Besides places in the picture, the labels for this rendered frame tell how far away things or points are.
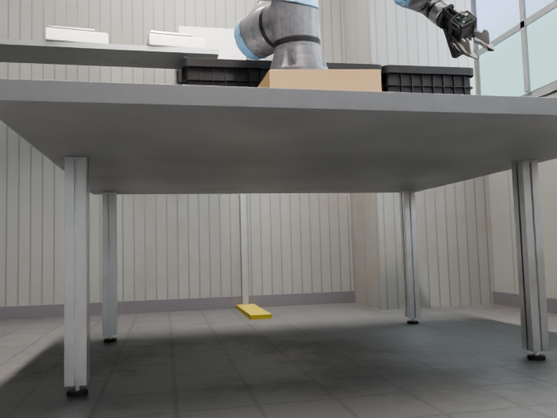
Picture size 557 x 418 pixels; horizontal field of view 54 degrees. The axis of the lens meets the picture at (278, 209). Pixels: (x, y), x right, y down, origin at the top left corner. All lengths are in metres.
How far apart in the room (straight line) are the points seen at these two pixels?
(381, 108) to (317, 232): 2.72
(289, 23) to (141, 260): 2.56
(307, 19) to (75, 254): 0.88
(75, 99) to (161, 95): 0.15
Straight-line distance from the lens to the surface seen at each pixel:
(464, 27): 1.93
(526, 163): 2.00
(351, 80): 1.28
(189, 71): 1.61
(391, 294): 3.44
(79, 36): 3.42
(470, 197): 3.70
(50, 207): 3.75
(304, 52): 1.33
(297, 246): 3.77
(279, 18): 1.37
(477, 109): 1.24
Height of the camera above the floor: 0.38
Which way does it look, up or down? 4 degrees up
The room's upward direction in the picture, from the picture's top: 2 degrees counter-clockwise
